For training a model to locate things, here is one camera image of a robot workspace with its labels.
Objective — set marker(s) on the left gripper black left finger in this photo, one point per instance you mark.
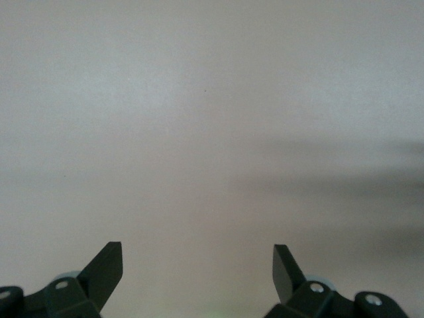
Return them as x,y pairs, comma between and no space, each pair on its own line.
106,271

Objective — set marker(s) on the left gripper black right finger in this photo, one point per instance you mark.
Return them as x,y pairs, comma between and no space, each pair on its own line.
285,275

